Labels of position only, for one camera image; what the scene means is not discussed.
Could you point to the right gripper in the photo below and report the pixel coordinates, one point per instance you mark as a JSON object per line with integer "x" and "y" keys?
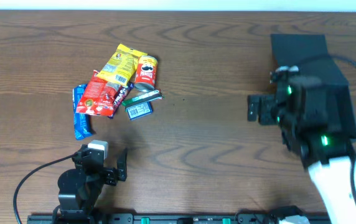
{"x": 266, "y": 109}

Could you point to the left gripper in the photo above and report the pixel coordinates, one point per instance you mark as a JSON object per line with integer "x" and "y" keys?
{"x": 110, "y": 173}

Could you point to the red candy bag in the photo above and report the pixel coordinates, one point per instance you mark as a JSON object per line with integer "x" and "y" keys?
{"x": 98, "y": 98}

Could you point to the black gift box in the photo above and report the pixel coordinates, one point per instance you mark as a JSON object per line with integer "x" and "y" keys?
{"x": 308, "y": 53}

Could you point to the yellow snack bag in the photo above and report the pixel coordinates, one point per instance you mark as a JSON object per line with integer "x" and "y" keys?
{"x": 121, "y": 66}

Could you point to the red Pringles can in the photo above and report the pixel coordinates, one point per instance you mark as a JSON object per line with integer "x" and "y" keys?
{"x": 145, "y": 77}

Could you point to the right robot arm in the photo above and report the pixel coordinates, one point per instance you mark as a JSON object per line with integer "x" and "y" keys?
{"x": 329, "y": 160}

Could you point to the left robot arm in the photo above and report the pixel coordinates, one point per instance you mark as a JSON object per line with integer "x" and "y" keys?
{"x": 79, "y": 188}

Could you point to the green gum pack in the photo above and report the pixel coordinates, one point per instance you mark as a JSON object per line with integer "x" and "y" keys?
{"x": 146, "y": 97}

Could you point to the blue cookie packet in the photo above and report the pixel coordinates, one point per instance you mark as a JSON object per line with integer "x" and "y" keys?
{"x": 81, "y": 122}

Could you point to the blue small card box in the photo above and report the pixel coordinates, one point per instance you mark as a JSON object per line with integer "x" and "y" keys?
{"x": 140, "y": 110}

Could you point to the purple Dairy Milk bar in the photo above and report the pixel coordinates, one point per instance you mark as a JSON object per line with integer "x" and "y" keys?
{"x": 120, "y": 96}

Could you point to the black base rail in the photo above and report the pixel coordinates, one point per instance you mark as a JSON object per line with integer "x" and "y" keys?
{"x": 128, "y": 218}

